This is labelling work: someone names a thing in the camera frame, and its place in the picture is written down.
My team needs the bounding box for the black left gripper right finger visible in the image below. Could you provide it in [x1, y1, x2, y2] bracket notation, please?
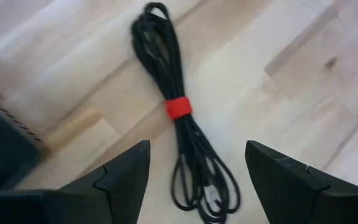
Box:
[245, 139, 358, 224]

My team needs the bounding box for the black cable red strap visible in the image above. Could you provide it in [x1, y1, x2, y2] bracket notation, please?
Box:
[131, 1, 242, 224]

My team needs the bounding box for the black plastic basket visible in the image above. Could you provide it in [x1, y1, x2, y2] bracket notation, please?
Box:
[0, 90, 48, 190]

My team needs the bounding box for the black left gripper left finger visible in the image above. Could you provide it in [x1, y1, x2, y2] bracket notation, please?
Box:
[44, 139, 152, 224]

